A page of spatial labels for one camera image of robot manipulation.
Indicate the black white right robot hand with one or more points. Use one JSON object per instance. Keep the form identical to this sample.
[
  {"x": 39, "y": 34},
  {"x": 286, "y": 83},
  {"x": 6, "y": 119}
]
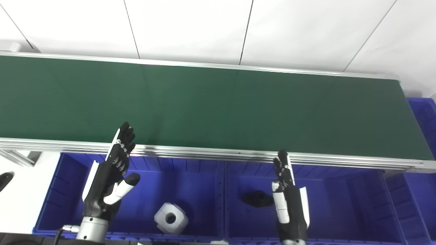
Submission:
[{"x": 294, "y": 211}]

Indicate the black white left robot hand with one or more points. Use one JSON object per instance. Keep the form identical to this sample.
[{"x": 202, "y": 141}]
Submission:
[{"x": 104, "y": 183}]

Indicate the white plastic part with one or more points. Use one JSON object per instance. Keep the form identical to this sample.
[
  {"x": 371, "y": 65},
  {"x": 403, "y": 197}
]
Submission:
[{"x": 163, "y": 223}]

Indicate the blue plastic bin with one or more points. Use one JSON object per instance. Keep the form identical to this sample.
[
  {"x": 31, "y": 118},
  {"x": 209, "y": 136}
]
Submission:
[
  {"x": 419, "y": 204},
  {"x": 340, "y": 211},
  {"x": 190, "y": 190}
]

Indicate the aluminium conveyor support leg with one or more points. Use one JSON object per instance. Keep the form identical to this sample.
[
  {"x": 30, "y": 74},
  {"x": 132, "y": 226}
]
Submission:
[{"x": 18, "y": 158}]

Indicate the green conveyor belt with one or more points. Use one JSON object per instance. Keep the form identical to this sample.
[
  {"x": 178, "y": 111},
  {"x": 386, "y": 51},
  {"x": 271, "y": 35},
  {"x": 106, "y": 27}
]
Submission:
[
  {"x": 204, "y": 153},
  {"x": 221, "y": 109}
]

